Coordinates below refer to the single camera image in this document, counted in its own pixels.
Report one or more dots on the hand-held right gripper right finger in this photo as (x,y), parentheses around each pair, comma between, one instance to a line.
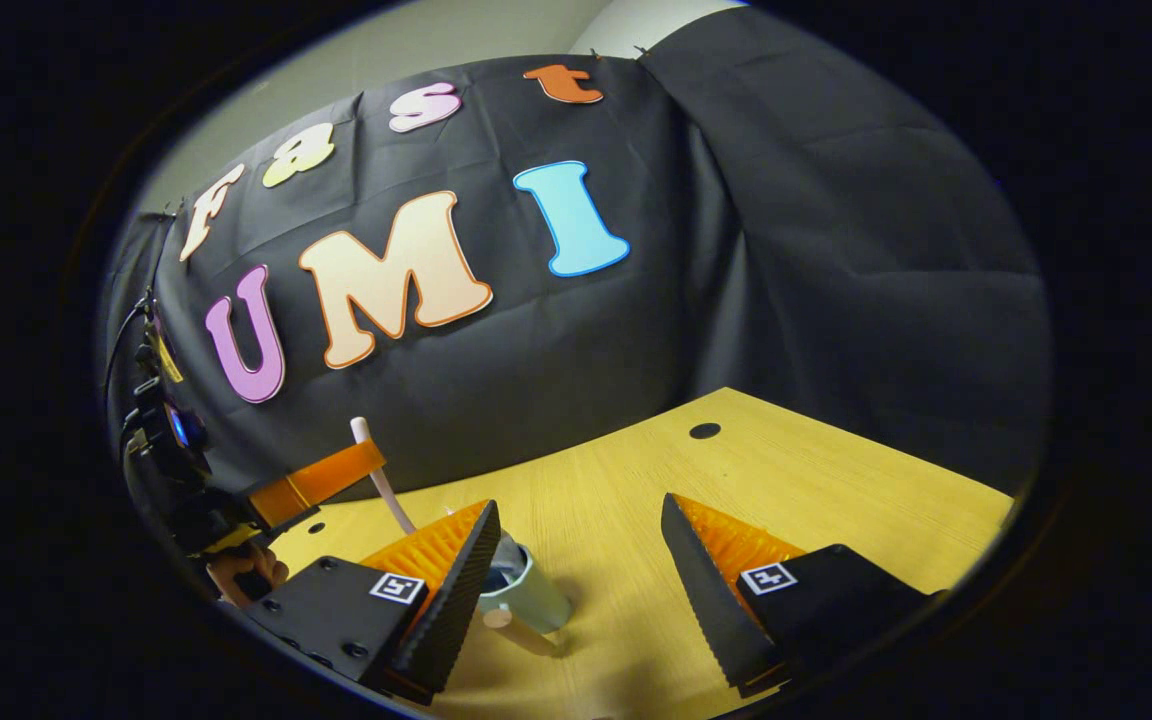
(711,600)

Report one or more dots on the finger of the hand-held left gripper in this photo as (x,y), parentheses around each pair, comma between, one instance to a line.
(321,480)

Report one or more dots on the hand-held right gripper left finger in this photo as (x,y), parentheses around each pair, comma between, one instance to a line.
(451,610)

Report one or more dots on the pink toothbrush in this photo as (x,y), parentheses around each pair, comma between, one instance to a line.
(383,480)

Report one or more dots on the yellow wooden desktop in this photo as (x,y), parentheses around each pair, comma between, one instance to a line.
(616,510)

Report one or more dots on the black backdrop cloth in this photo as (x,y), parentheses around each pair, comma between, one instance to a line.
(756,250)

